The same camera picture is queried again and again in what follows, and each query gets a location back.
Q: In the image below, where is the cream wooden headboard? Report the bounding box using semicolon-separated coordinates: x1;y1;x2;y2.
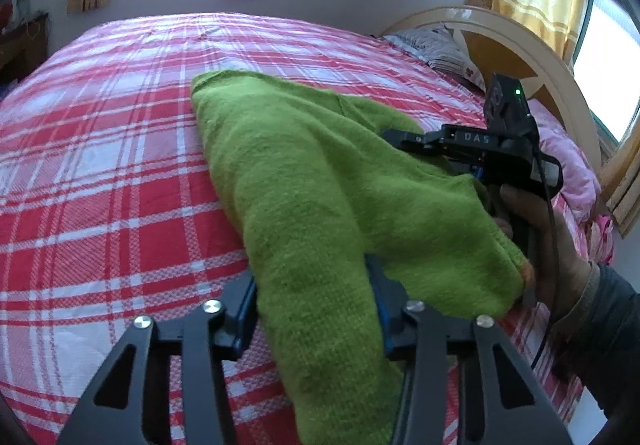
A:
380;5;603;176

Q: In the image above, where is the brown wooden desk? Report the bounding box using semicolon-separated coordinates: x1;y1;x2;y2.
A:
0;12;51;86

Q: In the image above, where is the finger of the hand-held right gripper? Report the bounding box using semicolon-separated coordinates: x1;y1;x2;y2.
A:
382;125;446;158

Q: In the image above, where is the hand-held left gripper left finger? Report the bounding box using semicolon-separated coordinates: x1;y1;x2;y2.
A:
57;272;258;445

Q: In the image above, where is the red plaid bed sheet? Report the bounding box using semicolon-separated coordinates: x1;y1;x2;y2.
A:
0;12;586;445

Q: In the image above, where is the person's right forearm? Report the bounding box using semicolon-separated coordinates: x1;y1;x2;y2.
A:
550;262;640;445

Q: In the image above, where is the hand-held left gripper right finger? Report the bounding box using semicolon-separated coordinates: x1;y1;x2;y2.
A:
367;257;573;445

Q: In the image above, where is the large bright window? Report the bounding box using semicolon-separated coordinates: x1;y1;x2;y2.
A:
572;0;640;161

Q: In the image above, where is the grey patterned pillow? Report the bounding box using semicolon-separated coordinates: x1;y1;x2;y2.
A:
382;22;488;91

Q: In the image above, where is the person's right hand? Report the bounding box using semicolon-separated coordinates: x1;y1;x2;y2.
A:
492;185;601;323

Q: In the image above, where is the green knitted sweater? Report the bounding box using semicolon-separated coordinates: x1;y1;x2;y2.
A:
190;69;533;445

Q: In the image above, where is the pink floral blanket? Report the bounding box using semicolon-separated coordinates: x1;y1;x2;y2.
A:
525;95;616;266

